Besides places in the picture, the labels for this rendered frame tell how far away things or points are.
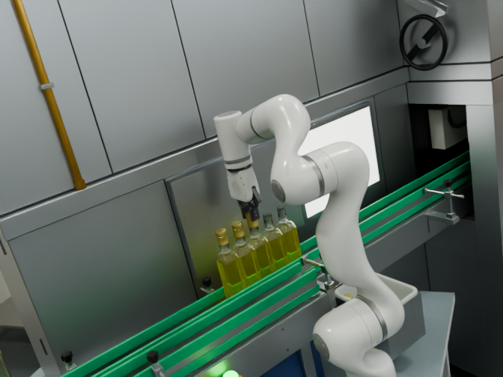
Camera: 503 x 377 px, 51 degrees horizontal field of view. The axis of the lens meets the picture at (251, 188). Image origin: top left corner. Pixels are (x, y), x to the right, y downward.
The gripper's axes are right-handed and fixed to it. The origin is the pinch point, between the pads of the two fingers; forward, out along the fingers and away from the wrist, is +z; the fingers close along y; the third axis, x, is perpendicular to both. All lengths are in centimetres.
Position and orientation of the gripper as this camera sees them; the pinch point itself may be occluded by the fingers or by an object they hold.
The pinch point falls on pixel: (250, 212)
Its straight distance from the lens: 161.5
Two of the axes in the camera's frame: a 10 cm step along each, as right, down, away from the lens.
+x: 7.8, -3.6, 5.2
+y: 5.9, 1.4, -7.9
